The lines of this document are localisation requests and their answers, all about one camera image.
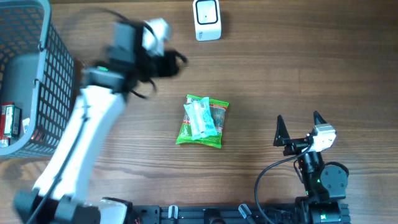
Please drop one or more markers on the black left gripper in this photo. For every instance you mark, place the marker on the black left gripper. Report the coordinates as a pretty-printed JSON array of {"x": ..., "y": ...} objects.
[{"x": 173, "y": 60}]

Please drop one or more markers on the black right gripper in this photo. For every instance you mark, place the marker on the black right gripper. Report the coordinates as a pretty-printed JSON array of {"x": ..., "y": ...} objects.
[{"x": 283, "y": 138}]

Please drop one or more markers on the green snack bag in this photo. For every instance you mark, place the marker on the green snack bag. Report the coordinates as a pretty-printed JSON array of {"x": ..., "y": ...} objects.
[{"x": 218, "y": 109}]

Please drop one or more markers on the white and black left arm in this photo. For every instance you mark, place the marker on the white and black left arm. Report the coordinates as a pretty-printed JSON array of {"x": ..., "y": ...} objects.
[{"x": 59, "y": 194}]

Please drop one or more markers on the white barcode scanner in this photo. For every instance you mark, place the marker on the white barcode scanner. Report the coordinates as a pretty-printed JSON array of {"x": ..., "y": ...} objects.
[{"x": 207, "y": 19}]

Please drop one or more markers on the dark grey plastic basket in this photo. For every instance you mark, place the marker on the dark grey plastic basket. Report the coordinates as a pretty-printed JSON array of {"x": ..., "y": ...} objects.
[{"x": 37, "y": 76}]

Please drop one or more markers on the green white box in basket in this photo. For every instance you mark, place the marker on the green white box in basket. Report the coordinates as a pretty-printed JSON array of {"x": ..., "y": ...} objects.
[{"x": 12, "y": 120}]

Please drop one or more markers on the red white box in basket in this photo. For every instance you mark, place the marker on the red white box in basket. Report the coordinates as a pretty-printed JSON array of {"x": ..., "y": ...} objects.
[{"x": 4, "y": 141}]

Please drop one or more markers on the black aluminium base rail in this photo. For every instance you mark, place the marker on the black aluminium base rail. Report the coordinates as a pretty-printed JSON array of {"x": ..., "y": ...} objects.
[{"x": 270, "y": 213}]

